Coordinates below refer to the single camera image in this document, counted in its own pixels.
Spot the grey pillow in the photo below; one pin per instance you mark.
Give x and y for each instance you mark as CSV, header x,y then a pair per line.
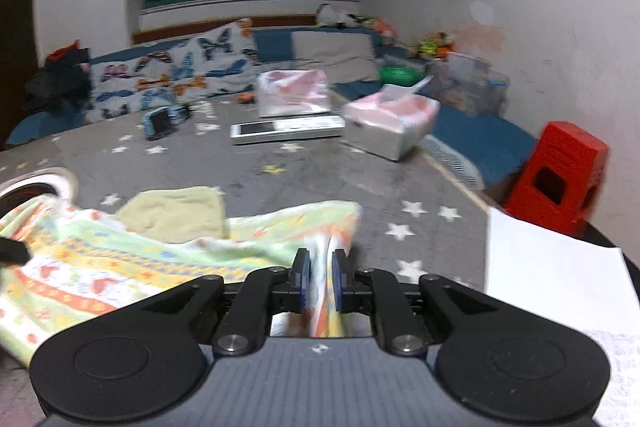
x,y
344,57

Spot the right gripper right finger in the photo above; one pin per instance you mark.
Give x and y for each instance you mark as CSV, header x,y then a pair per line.
x,y
393,308

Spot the butterfly print pillow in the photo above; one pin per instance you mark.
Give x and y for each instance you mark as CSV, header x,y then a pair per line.
x,y
219,61

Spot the white plush toy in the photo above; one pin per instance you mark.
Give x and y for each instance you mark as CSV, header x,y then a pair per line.
x,y
327,16

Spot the green bowl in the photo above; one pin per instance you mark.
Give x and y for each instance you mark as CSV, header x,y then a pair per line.
x,y
400,76

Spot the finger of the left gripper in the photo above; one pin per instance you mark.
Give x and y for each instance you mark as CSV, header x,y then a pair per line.
x,y
13,252

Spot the white paper sheet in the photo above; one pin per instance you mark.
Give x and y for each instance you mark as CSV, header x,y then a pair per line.
x,y
583,286

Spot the yellow green toy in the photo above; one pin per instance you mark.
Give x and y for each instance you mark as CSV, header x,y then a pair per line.
x,y
437,44

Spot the pink white tissue pack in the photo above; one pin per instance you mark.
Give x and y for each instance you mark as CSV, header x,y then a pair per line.
x,y
281,93

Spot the clear plastic storage box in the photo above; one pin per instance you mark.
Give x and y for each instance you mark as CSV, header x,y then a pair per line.
x,y
469,84

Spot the round black induction cooker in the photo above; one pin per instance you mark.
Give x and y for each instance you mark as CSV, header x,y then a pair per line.
x,y
18,195

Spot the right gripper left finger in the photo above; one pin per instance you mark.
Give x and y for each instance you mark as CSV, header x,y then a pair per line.
x,y
249,306

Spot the blue sofa bed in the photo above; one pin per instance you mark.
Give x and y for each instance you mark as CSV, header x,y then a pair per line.
x,y
493,145

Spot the dark clothes pile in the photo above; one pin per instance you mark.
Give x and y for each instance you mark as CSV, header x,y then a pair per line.
x,y
64,79

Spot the colourful patterned baby garment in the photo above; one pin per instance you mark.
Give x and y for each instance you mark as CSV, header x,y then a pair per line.
x,y
85,263

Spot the red plastic stool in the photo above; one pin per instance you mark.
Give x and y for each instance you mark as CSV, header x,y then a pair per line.
x,y
559,186

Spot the white remote control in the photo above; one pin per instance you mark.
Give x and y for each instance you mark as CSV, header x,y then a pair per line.
x,y
287,129

